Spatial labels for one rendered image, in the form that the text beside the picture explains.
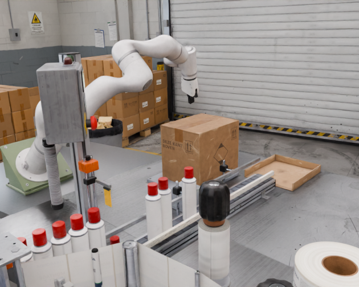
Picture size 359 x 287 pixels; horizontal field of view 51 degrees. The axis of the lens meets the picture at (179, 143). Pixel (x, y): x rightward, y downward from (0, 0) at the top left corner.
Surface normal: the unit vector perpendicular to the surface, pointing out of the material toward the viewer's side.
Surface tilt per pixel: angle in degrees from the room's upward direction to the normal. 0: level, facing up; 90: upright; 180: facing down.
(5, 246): 0
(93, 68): 90
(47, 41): 90
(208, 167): 90
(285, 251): 0
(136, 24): 90
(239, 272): 0
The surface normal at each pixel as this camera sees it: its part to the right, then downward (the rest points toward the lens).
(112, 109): -0.50, 0.27
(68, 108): 0.21, 0.30
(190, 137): -0.69, 0.24
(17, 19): 0.84, 0.14
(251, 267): -0.03, -0.95
